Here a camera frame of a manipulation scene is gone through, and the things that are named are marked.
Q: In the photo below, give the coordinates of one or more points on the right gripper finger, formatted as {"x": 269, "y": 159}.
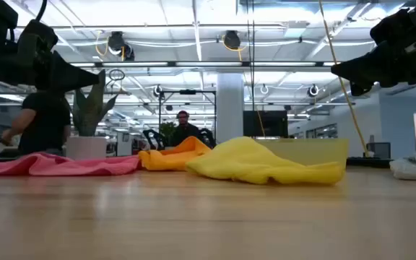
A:
{"x": 367, "y": 68}
{"x": 361, "y": 89}

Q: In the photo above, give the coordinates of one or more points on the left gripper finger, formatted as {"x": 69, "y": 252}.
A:
{"x": 63, "y": 76}

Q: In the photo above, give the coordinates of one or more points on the yellow microfiber towel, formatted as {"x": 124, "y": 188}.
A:
{"x": 251, "y": 162}

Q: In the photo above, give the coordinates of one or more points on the pink microfiber towel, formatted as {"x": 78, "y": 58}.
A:
{"x": 49, "y": 166}

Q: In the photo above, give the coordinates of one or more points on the orange microfiber towel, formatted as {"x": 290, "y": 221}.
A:
{"x": 172, "y": 159}

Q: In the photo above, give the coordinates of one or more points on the person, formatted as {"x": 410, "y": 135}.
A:
{"x": 184, "y": 133}
{"x": 45, "y": 122}

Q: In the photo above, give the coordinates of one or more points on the small dark grey monitor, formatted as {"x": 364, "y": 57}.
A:
{"x": 379, "y": 150}

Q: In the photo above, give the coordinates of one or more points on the snake plant in white pot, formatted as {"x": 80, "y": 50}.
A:
{"x": 85, "y": 148}

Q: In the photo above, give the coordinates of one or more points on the yellow translucent plastic bin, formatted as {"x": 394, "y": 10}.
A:
{"x": 312, "y": 151}

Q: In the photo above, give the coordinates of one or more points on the black monitor screen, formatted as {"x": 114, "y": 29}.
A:
{"x": 269, "y": 124}

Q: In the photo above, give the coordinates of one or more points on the black office chair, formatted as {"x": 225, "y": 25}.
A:
{"x": 154, "y": 139}
{"x": 208, "y": 137}

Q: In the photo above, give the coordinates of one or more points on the green background plant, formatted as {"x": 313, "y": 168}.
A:
{"x": 167, "y": 130}

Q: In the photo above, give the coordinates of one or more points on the white building column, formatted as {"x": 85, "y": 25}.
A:
{"x": 229, "y": 108}

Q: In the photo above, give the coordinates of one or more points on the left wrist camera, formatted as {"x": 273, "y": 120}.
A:
{"x": 40, "y": 36}

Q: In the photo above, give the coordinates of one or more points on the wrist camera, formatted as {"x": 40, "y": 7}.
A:
{"x": 395, "y": 27}
{"x": 40, "y": 36}

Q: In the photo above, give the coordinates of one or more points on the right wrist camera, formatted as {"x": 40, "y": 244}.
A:
{"x": 395, "y": 27}

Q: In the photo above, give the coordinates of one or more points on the black aluminium table frame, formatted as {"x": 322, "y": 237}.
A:
{"x": 370, "y": 162}

